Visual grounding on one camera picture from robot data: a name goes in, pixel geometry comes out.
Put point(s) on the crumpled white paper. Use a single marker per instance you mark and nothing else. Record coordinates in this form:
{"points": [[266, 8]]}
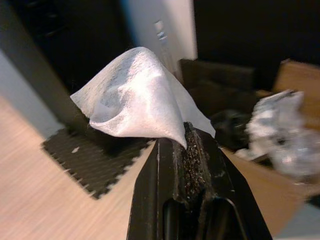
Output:
{"points": [[277, 135]]}

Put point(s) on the black foam floor mat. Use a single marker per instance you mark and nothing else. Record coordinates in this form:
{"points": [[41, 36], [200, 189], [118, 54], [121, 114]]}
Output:
{"points": [[100, 162]]}

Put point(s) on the brown cardboard box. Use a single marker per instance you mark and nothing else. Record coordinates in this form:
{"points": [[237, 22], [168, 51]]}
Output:
{"points": [[265, 190]]}

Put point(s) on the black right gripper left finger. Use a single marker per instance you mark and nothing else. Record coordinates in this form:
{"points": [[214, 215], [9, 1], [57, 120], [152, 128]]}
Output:
{"points": [[155, 200]]}

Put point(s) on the black rubbish item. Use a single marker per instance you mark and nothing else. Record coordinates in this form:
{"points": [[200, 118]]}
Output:
{"points": [[230, 130]]}

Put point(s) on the black desk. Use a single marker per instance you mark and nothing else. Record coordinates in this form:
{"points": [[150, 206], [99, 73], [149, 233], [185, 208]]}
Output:
{"points": [[50, 50]]}

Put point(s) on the white tissue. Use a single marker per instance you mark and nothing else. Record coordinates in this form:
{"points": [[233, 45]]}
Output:
{"points": [[142, 100]]}

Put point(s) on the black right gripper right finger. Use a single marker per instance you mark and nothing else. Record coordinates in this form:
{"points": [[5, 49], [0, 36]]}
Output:
{"points": [[220, 200]]}

